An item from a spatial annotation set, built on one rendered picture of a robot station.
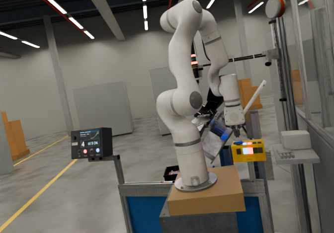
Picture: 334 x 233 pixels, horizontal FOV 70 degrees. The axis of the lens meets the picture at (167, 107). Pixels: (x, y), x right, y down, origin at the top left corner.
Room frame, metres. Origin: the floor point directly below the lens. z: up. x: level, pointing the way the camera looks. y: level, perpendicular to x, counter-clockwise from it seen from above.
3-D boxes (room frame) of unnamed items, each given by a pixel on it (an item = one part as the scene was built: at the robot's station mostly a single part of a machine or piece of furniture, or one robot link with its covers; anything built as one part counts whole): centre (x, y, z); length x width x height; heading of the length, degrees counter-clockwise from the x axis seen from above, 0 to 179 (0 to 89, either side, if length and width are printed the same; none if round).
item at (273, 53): (1.83, -0.85, 1.54); 0.10 x 0.07 x 0.08; 104
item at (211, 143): (1.62, -0.25, 0.98); 0.20 x 0.16 x 0.20; 69
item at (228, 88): (1.26, -0.34, 1.38); 0.09 x 0.08 x 0.13; 34
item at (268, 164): (1.77, -0.64, 0.73); 0.15 x 0.09 x 0.22; 69
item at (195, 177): (1.03, -0.07, 1.09); 0.19 x 0.19 x 0.18
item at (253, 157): (1.24, -0.39, 1.02); 0.16 x 0.10 x 0.11; 69
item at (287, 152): (1.52, -0.71, 0.87); 0.15 x 0.09 x 0.02; 163
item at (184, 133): (1.05, -0.04, 1.30); 0.19 x 0.12 x 0.24; 38
